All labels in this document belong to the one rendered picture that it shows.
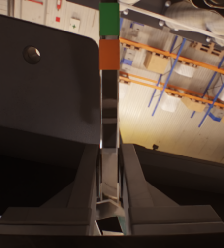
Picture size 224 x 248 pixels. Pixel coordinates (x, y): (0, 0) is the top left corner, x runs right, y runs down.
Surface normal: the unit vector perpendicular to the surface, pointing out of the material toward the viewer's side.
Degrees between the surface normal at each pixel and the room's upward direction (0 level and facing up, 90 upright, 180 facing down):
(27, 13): 90
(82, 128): 90
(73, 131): 90
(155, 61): 90
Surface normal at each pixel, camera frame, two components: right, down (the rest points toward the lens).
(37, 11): 0.01, 0.51
